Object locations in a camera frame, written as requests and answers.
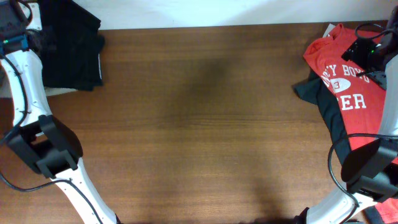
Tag black shorts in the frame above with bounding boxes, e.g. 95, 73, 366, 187
39, 0, 105, 91

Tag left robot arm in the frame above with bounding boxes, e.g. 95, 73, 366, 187
1, 1, 120, 223

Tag red printed t-shirt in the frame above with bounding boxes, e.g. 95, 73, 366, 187
303, 23, 398, 224

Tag white paper tag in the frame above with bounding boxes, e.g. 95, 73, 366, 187
323, 24, 335, 37

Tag folded khaki shorts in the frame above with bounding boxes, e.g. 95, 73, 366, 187
1, 70, 76, 98

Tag black garment under t-shirt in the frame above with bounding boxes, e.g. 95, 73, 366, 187
294, 70, 352, 166

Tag right black cable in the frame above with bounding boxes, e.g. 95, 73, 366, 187
327, 22, 398, 224

